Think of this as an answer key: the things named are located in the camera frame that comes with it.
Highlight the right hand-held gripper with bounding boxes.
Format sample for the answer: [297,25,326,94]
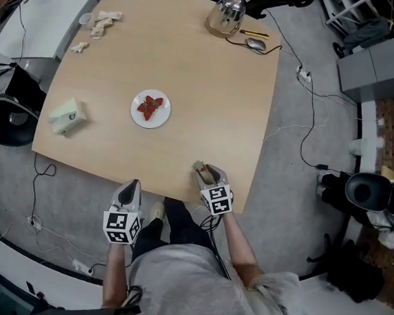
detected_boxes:
[193,162,236,219]

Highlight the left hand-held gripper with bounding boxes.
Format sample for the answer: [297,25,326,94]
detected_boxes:
[98,179,147,247]

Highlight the white plate with strawberries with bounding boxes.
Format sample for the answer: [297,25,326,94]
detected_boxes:
[128,87,173,131]

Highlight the person's left forearm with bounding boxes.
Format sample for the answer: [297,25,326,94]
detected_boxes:
[95,241,136,309]

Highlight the person's right forearm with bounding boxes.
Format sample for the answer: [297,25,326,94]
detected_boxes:
[221,211,264,290]

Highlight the person's pale shoe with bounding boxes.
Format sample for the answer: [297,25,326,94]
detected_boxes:
[145,200,166,223]

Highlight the person's black trousers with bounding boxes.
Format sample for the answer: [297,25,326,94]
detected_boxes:
[127,193,215,262]

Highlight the white power strip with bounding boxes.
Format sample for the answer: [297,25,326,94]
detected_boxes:
[26,215,44,231]
[72,257,95,278]
[296,66,313,84]

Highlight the pale tissue box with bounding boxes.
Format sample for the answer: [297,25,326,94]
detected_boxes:
[46,96,89,137]

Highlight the person's grey shirt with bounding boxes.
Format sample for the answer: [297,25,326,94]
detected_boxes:
[124,233,304,315]

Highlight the white curved desk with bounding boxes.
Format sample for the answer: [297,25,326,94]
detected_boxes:
[0,229,105,315]
[296,269,394,315]

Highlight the grey computer mouse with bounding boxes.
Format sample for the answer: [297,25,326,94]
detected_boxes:
[246,36,267,53]

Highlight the pale green cup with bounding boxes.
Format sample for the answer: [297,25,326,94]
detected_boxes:
[348,137,369,156]

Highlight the yellow utility knife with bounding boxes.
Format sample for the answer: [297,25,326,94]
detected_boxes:
[239,27,270,42]

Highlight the small crumpled tissue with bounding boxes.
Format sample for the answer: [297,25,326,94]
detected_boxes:
[69,41,89,55]

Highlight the large crumpled tissue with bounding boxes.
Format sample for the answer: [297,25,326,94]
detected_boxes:
[87,8,126,40]

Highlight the white paper cup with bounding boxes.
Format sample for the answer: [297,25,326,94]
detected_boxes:
[79,12,95,31]

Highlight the grey metal cabinet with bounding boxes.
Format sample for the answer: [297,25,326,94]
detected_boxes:
[335,43,394,105]

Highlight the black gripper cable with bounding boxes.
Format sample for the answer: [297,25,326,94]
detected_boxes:
[200,214,232,284]

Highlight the black floor cable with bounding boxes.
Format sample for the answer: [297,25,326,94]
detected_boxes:
[23,150,61,227]
[292,69,343,179]

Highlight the white floor cable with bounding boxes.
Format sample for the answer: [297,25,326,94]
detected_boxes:
[257,70,363,141]

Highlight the black mouse cable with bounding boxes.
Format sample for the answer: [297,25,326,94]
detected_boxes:
[224,31,283,58]

